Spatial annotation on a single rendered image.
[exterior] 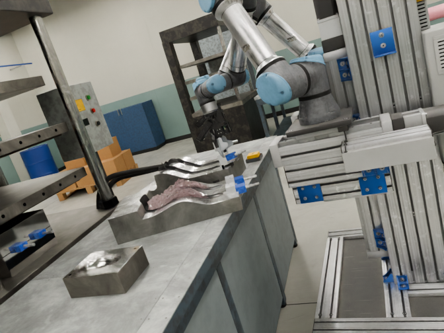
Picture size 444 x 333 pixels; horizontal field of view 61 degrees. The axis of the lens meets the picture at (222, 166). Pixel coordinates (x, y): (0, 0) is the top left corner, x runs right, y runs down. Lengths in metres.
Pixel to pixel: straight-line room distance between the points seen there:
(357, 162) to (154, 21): 7.88
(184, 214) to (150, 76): 7.69
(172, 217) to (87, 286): 0.41
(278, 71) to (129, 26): 7.99
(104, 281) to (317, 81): 0.93
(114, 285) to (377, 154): 0.88
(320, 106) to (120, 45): 8.15
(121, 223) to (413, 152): 1.03
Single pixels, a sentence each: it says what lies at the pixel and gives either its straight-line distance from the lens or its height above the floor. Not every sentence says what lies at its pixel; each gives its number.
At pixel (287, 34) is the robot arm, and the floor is 1.37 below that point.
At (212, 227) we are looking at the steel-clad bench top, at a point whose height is 0.80.
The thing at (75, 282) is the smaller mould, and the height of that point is 0.85.
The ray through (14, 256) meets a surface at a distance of 1.76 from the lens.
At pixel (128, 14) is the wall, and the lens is 9.17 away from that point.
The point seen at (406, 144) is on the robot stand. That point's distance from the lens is 1.27.
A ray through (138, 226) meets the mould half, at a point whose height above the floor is 0.85.
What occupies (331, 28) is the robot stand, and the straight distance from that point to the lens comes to 1.61.
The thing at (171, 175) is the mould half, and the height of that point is 0.91.
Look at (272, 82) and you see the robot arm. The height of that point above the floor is 1.22.
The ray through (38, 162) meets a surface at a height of 0.57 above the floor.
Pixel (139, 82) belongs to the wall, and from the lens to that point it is 9.17.
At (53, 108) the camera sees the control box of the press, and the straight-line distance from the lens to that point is 2.29.
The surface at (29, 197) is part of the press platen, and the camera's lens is 1.85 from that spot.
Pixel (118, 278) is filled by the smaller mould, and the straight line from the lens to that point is 1.14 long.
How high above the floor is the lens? 1.32
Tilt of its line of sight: 14 degrees down
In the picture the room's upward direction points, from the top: 17 degrees counter-clockwise
